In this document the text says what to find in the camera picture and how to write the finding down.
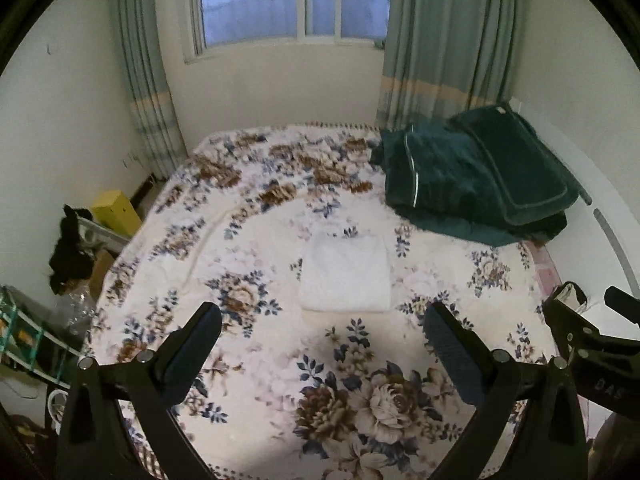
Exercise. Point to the black cloth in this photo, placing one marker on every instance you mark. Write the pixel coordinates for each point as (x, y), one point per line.
(70, 260)

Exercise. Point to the white metal frame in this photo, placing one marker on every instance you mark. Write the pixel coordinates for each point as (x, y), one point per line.
(102, 235)

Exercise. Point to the cardboard box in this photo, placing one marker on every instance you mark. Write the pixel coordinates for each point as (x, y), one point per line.
(102, 272)

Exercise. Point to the floral blanket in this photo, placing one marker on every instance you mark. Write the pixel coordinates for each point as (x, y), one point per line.
(250, 210)

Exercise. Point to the clear plastic bag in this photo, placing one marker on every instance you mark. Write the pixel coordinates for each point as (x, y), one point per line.
(77, 315)

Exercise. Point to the pink bed mattress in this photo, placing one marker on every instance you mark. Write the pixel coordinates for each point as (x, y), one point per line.
(547, 265)

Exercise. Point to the green striped curtain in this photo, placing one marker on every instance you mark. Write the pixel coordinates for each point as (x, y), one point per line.
(145, 85)
(450, 50)

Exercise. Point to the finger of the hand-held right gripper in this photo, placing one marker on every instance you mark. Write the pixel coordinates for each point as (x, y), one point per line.
(625, 300)
(565, 320)

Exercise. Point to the yellow box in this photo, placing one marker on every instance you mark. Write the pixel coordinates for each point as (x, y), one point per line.
(117, 212)

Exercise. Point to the white knit garment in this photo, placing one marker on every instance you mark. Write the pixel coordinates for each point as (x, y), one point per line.
(345, 275)

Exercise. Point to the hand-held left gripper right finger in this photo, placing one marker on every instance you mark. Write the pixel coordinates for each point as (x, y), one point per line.
(450, 350)

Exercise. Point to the dark green pillow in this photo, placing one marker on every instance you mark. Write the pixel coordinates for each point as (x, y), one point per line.
(515, 160)

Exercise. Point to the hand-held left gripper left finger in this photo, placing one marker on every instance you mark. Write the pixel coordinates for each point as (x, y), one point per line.
(200, 345)

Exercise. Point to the window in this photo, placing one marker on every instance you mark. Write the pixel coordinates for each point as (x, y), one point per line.
(295, 0)

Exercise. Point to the dark green quilt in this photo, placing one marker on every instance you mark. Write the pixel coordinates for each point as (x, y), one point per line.
(435, 180)

